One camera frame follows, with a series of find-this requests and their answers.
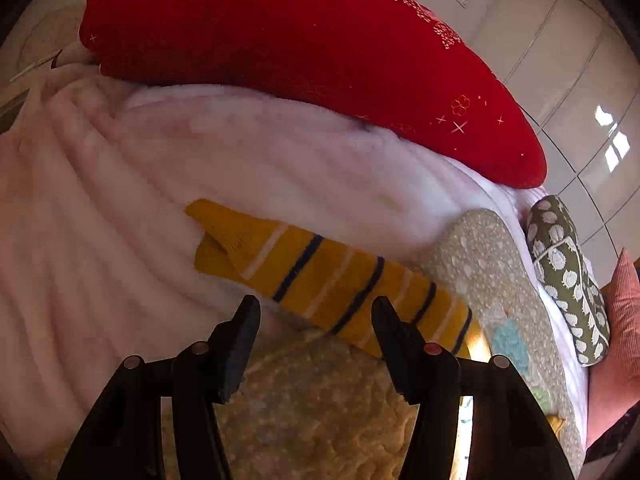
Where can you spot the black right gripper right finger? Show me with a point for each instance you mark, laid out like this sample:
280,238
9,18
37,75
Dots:
511,437

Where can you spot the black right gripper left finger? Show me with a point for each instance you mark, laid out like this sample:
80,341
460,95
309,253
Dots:
121,437

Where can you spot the yellow striped knit sweater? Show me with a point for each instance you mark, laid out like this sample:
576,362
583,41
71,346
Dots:
329,284

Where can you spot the pink checked pillow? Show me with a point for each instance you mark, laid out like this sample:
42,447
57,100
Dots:
614,382

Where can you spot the green hedgehog print pillow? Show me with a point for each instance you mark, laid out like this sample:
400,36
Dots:
561,268

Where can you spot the pink fleece blanket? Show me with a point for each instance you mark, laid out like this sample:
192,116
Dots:
97,249

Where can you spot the quilted patchwork bedspread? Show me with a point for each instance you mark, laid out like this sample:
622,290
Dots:
321,408

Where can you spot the red long pillow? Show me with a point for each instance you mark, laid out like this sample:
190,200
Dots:
392,63

